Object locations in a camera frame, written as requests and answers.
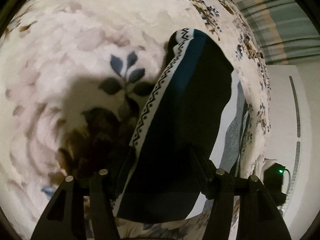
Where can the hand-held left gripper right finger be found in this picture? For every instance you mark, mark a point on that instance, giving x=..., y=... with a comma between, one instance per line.
x=222, y=195

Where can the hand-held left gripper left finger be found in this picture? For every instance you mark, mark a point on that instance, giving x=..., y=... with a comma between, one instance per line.
x=100, y=195

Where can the black grey striped sweater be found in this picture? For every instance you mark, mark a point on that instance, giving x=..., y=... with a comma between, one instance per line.
x=190, y=105

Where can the white cloth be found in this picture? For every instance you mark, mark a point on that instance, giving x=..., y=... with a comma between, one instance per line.
x=261, y=163

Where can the wide grey-green curtain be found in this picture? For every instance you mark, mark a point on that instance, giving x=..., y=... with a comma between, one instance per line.
x=277, y=25

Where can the floral bed blanket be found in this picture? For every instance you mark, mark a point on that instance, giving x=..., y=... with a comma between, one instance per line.
x=62, y=42

